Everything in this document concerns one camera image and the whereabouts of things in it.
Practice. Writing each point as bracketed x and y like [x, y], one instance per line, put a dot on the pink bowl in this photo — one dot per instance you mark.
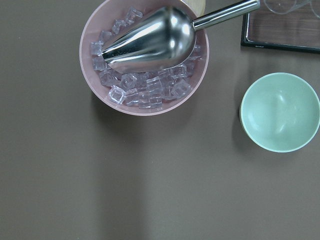
[102, 19]

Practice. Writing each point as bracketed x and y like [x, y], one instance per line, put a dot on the clear plastic ice cubes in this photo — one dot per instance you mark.
[146, 90]

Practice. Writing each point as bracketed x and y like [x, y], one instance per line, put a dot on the steel ice scoop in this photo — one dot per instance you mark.
[165, 37]

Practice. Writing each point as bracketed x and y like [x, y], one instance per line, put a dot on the wooden stand base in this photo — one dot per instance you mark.
[198, 6]

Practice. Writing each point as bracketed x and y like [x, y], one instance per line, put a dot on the mint green bowl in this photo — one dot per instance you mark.
[280, 112]

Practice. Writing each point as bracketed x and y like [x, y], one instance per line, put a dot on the clear glass cup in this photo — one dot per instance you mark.
[284, 6]

